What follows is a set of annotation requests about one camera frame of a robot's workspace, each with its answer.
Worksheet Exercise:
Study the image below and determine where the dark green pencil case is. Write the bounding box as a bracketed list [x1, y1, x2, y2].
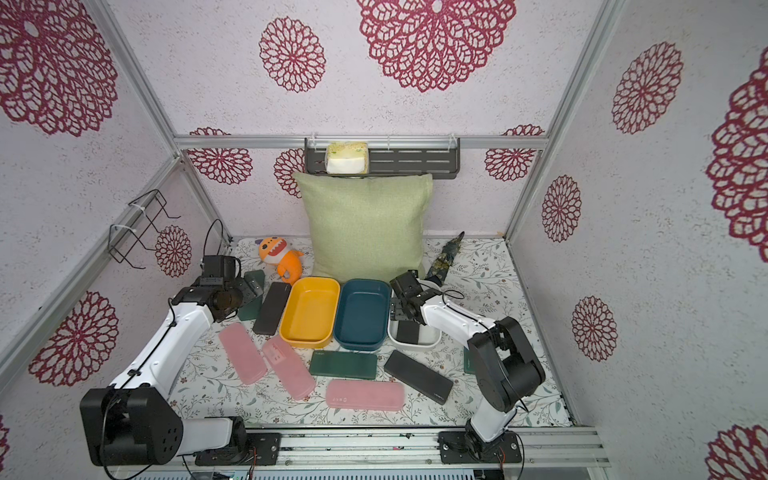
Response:
[237, 270, 265, 322]
[309, 350, 377, 380]

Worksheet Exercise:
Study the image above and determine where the black pencil case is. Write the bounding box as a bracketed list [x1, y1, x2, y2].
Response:
[384, 351, 454, 405]
[252, 282, 292, 336]
[395, 320, 420, 345]

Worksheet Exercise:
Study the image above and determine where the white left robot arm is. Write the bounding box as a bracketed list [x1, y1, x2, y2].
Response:
[79, 276, 263, 469]

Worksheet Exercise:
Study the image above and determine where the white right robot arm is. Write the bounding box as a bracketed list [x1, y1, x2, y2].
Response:
[390, 271, 546, 444]

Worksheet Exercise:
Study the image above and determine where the white storage box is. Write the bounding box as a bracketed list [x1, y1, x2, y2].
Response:
[388, 291, 442, 350]

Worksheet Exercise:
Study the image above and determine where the teal storage box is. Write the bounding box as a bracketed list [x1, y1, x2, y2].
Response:
[333, 279, 392, 351]

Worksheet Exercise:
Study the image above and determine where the pink pencil case far left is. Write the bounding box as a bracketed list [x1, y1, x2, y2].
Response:
[219, 322, 268, 385]

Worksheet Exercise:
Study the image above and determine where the pink pencil case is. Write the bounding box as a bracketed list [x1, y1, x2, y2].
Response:
[325, 379, 406, 411]
[219, 322, 268, 385]
[262, 336, 316, 400]

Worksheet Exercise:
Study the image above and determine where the yellow storage box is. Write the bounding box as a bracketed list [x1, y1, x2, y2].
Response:
[279, 277, 341, 349]

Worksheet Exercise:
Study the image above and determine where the black pencil case front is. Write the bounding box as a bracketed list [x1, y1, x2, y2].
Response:
[384, 351, 454, 405]

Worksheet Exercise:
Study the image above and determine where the dark green pencil case front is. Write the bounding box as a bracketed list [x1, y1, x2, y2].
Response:
[309, 350, 377, 380]

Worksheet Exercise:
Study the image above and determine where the pink pencil case middle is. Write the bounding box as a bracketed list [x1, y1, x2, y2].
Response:
[262, 336, 316, 400]

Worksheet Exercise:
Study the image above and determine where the pink pencil case front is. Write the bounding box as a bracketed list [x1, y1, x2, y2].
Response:
[325, 379, 406, 411]

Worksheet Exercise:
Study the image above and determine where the orange shark plush toy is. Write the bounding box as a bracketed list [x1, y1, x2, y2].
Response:
[256, 236, 303, 285]

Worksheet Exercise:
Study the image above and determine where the green pillow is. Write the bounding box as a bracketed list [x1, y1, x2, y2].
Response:
[293, 173, 433, 283]

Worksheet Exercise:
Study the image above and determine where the tissue pack on shelf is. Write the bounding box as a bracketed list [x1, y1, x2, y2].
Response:
[325, 142, 369, 176]

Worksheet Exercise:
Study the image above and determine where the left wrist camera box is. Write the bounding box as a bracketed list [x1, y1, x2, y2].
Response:
[201, 255, 242, 282]

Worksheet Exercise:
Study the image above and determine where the black wire wall rack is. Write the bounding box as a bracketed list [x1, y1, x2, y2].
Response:
[106, 188, 180, 270]

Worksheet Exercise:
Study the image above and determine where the dark wall shelf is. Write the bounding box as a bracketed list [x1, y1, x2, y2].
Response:
[304, 137, 461, 180]

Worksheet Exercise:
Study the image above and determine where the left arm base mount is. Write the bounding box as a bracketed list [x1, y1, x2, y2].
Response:
[194, 432, 282, 467]

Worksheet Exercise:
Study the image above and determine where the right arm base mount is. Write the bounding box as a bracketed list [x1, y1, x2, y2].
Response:
[438, 429, 523, 464]

